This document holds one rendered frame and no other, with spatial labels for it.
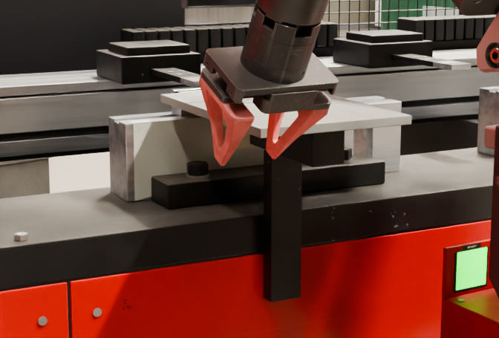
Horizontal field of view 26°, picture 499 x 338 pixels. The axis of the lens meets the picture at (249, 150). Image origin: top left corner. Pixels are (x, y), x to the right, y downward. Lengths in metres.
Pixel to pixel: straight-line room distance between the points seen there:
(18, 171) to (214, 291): 2.32
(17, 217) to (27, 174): 2.28
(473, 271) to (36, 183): 2.42
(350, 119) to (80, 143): 0.53
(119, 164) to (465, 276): 0.43
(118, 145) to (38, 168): 2.24
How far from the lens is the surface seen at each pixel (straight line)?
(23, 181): 3.52
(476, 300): 1.27
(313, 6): 0.87
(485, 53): 0.68
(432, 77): 1.81
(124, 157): 1.29
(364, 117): 1.13
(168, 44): 1.53
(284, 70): 0.89
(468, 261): 1.27
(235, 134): 0.91
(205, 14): 1.33
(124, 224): 1.20
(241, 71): 0.90
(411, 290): 1.37
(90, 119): 1.54
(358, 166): 1.36
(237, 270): 1.24
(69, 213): 1.25
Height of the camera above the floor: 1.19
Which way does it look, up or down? 11 degrees down
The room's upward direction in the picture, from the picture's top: straight up
